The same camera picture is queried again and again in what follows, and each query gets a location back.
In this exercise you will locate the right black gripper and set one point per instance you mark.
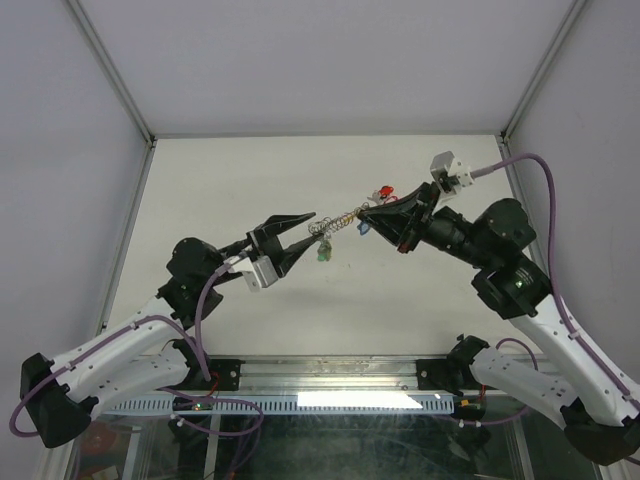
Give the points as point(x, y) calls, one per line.
point(405, 220)

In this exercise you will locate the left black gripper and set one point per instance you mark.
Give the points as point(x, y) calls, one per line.
point(264, 241)

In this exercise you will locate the blue tag key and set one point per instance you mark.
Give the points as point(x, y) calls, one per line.
point(363, 228)

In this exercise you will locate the green tag key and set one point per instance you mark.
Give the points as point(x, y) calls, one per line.
point(324, 251)

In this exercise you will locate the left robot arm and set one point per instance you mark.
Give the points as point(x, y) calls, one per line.
point(160, 345)

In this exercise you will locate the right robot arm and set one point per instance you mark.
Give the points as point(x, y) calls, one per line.
point(592, 401)

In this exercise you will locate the red tag key upper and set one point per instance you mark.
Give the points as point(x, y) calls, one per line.
point(381, 195)

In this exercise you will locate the aluminium mounting rail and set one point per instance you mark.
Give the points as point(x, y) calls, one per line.
point(325, 372)

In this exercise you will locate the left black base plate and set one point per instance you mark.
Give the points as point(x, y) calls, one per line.
point(225, 375)

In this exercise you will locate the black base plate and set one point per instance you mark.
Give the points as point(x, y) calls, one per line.
point(443, 374)
point(225, 375)

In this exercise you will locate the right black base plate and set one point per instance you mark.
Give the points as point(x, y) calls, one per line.
point(443, 374)

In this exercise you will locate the white slotted cable duct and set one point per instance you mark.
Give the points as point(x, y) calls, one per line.
point(306, 403)

